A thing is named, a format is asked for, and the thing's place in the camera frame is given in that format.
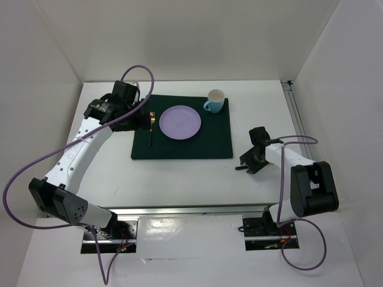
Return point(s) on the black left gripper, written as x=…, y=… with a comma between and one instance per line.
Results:
x=142, y=122

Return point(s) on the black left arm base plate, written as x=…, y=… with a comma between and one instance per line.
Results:
x=115, y=230

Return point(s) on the lilac plastic plate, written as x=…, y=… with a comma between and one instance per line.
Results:
x=180, y=122

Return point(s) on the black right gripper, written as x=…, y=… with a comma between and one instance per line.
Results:
x=254, y=168

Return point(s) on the dark green cloth placemat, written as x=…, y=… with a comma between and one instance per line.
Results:
x=212, y=141

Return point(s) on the aluminium right side rail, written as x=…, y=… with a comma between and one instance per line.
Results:
x=287, y=87

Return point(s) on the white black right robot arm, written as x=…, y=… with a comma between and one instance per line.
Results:
x=307, y=187

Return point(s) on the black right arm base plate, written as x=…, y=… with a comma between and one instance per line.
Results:
x=261, y=227

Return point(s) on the aluminium front table rail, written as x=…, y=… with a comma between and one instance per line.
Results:
x=207, y=209

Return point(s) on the light blue mug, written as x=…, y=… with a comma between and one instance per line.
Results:
x=215, y=101

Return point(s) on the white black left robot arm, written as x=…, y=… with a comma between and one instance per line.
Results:
x=56, y=193

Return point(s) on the gold fork black handle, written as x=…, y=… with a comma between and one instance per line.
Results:
x=152, y=121

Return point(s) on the gold knife black handle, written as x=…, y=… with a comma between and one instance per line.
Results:
x=240, y=168

